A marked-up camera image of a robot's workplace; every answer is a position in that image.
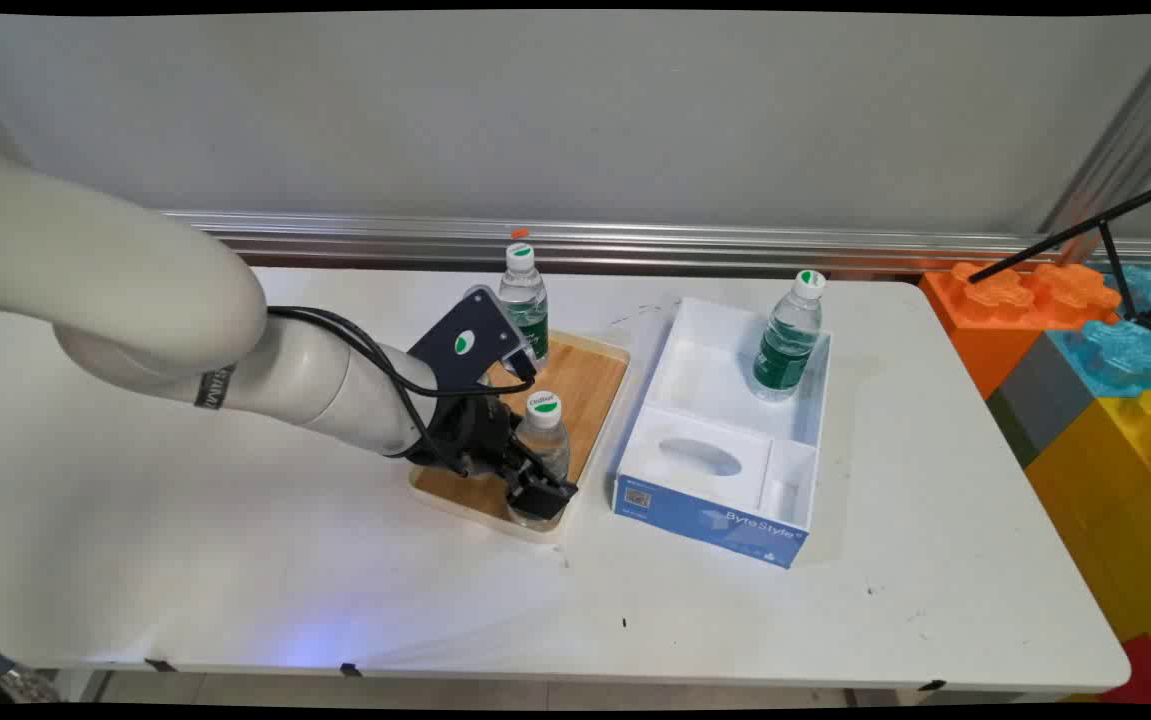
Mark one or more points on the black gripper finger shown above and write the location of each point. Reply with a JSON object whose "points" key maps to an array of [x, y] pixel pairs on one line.
{"points": [[541, 494], [519, 438]]}

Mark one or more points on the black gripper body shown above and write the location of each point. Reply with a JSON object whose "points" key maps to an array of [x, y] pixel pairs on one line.
{"points": [[465, 432]]}

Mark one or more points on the water bottle green label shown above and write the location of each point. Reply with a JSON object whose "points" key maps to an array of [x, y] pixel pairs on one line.
{"points": [[545, 440], [787, 345], [525, 300]]}

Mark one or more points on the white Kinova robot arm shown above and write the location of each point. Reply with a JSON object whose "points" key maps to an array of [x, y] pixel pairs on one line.
{"points": [[135, 300]]}

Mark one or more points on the bamboo tray white rim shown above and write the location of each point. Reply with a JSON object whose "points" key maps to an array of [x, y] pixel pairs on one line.
{"points": [[580, 400]]}

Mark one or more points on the white blue cardboard box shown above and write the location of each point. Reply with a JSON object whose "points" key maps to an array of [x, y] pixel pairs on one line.
{"points": [[725, 440]]}

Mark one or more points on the black tape piece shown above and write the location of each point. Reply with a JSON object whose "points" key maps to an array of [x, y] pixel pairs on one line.
{"points": [[932, 686], [160, 666], [350, 670]]}

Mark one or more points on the orange giant building block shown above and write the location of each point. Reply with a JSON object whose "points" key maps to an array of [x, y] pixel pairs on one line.
{"points": [[995, 310]]}

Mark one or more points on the grey giant building block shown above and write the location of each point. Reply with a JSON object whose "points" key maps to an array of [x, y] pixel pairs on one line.
{"points": [[1040, 400]]}

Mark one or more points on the yellow giant building block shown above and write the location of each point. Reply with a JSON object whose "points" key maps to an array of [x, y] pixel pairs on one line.
{"points": [[1115, 500]]}

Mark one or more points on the blue giant building block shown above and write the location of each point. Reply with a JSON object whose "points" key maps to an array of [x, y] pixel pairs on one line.
{"points": [[1125, 350]]}

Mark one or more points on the black tripod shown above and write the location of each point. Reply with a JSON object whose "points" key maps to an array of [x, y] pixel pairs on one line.
{"points": [[1115, 250]]}

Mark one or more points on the red giant building block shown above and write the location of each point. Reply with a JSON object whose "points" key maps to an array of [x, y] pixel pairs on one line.
{"points": [[1150, 675]]}

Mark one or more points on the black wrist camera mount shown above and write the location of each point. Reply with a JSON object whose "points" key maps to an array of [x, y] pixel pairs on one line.
{"points": [[465, 343]]}

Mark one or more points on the aluminium rail behind table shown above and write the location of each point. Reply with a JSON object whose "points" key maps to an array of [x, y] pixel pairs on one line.
{"points": [[735, 245]]}

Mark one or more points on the aluminium frame post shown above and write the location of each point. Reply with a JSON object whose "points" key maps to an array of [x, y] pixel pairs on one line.
{"points": [[1125, 120]]}

